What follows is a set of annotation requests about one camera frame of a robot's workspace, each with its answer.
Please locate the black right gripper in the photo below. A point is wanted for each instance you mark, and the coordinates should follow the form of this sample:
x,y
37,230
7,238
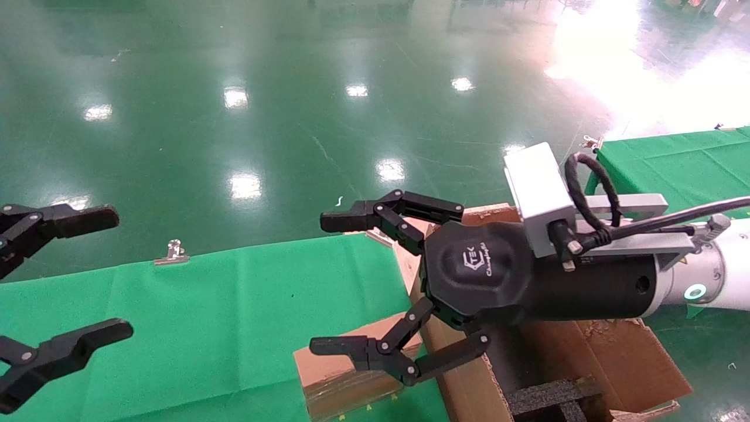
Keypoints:
x,y
486,275

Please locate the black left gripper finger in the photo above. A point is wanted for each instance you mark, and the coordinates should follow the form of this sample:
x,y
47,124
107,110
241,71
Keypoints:
x,y
76,220
58,354

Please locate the small brown cardboard box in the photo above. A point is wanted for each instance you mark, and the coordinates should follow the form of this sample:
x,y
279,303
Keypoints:
x,y
334,369

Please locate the large open cardboard carton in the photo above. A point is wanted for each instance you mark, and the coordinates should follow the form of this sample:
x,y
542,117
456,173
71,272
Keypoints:
x,y
621,357

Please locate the large green tablecloth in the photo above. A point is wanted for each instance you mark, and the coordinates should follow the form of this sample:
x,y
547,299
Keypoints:
x,y
234,328

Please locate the black foam insert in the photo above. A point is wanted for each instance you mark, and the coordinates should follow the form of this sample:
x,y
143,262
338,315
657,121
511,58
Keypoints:
x,y
545,395

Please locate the green tablecloth with hanging corner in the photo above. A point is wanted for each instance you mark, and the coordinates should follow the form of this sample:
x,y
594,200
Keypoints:
x,y
674,164

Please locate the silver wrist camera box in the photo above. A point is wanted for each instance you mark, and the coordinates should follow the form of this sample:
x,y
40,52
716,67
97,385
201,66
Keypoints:
x,y
536,187

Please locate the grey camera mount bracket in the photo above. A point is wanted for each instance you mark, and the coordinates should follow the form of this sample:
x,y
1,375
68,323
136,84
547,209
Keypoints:
x,y
638,203

